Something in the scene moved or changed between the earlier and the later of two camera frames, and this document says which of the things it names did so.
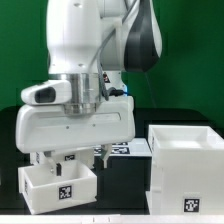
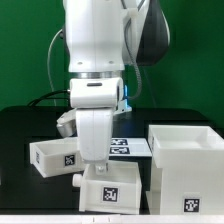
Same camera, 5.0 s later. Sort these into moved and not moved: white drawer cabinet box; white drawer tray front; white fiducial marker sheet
Moved: white drawer tray front
Not moved: white fiducial marker sheet; white drawer cabinet box
